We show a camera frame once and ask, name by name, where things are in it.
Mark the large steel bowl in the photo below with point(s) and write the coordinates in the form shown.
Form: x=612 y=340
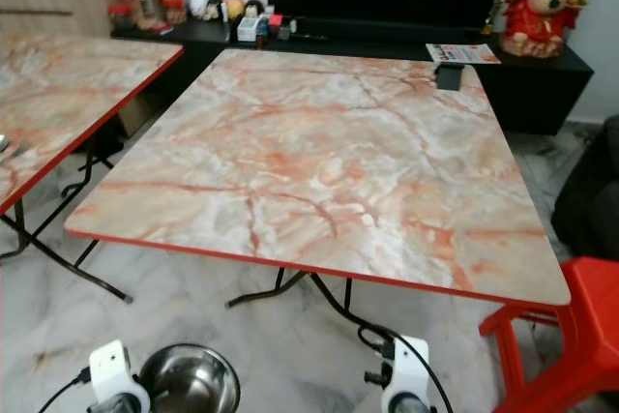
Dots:
x=191 y=382

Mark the red plastic stool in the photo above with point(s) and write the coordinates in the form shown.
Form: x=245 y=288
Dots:
x=585 y=316

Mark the marble pattern folding table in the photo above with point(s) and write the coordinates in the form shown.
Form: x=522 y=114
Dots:
x=77 y=84
x=348 y=162

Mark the dark sofa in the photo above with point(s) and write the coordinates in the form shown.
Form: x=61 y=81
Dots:
x=590 y=191

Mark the small black holder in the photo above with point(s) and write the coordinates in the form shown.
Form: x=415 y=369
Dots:
x=450 y=76

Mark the steel spoon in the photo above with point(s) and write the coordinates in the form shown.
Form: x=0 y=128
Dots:
x=4 y=142

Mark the steel fork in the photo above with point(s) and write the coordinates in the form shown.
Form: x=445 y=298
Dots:
x=19 y=152

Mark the printed paper leaflet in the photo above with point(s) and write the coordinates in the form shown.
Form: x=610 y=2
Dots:
x=462 y=53

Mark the small red box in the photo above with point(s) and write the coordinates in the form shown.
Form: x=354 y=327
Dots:
x=276 y=21

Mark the small white box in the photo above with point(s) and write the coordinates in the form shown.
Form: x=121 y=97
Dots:
x=250 y=29

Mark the dark-haired figurine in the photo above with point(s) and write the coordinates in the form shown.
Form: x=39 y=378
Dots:
x=254 y=9

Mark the yellow figurine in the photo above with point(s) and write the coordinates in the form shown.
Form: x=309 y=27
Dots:
x=236 y=9

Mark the red laughing Buddha statue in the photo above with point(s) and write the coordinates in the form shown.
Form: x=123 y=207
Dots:
x=542 y=12

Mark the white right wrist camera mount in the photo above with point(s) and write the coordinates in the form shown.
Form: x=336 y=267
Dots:
x=408 y=365

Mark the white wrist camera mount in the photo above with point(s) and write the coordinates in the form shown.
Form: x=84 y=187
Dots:
x=408 y=365
x=111 y=367

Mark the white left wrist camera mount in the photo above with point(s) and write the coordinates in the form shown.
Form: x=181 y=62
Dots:
x=111 y=367

